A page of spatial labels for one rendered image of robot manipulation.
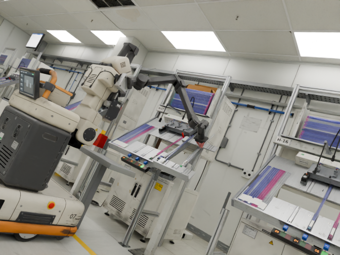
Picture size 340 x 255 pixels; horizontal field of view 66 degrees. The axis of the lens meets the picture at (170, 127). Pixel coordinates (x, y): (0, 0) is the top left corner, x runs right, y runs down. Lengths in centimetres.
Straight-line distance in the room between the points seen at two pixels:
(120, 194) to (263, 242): 151
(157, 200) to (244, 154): 191
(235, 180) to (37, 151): 301
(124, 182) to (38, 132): 149
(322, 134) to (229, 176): 202
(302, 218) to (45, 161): 160
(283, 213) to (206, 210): 239
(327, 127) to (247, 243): 110
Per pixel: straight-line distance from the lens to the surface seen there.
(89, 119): 199
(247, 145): 416
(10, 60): 798
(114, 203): 300
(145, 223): 268
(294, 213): 193
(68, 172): 373
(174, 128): 277
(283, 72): 454
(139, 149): 260
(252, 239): 221
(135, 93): 393
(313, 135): 241
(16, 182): 173
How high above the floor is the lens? 74
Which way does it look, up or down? 8 degrees up
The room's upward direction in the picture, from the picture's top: 24 degrees clockwise
